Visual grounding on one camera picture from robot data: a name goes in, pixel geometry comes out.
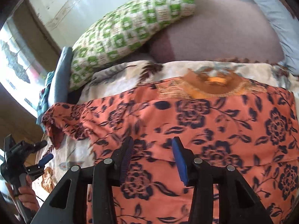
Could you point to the bright window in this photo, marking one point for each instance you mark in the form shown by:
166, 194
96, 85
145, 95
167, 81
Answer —
21, 58

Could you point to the green checkered pillow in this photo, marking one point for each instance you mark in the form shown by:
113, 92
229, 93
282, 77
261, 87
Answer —
130, 25

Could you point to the person's left hand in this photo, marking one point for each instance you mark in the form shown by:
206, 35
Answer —
28, 197

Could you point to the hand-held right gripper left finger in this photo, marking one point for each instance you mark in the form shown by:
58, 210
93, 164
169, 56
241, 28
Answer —
126, 158

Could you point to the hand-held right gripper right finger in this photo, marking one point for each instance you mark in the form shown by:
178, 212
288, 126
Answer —
180, 161

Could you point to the mauve bed sheet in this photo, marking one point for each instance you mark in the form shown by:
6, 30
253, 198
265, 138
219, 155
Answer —
222, 32

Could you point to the light blue pillow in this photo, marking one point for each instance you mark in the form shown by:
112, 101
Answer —
275, 23

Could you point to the orange floral garment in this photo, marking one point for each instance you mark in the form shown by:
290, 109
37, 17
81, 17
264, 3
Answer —
210, 126

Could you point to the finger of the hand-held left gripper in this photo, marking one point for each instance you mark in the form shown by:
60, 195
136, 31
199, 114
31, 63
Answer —
35, 146
46, 158

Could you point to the blue folded cloth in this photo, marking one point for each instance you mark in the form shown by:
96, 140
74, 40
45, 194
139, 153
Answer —
59, 79

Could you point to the leaf printed blanket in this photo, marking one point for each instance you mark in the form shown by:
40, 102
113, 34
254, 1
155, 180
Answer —
130, 74

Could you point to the teal patterned cloth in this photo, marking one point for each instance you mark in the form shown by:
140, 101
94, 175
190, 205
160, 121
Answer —
44, 102

